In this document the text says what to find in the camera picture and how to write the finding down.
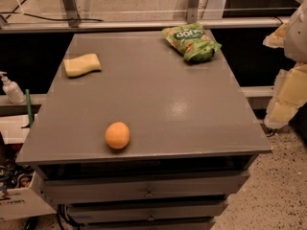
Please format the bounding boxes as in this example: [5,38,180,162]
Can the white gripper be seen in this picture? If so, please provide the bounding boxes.
[263,0,307,129]

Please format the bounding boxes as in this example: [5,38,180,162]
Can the orange fruit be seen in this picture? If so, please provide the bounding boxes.
[105,122,130,150]

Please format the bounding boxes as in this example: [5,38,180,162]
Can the yellow sponge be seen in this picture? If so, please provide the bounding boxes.
[63,54,102,78]

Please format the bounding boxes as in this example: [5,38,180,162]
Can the green chip bag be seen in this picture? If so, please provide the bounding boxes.
[162,22,222,62]

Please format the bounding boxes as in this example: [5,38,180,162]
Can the grey drawer cabinet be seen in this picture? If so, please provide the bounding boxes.
[17,32,271,230]

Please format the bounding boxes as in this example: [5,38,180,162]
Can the top drawer knob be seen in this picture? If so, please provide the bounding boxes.
[144,189,154,198]

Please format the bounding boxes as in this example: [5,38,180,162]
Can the drawer knob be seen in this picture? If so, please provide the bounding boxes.
[147,215,155,221]
[144,189,154,198]

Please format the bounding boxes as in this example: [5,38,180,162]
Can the middle drawer knob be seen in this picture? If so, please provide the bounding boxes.
[147,215,155,221]

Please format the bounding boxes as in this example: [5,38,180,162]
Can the green stick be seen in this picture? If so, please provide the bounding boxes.
[25,89,35,128]

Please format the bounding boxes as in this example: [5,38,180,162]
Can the white pump bottle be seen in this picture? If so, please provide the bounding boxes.
[0,71,26,104]

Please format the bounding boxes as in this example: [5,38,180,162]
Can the white cardboard box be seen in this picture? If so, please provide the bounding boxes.
[0,172,56,220]

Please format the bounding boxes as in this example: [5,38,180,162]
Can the black cable on floor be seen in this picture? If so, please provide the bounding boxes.
[0,11,105,23]

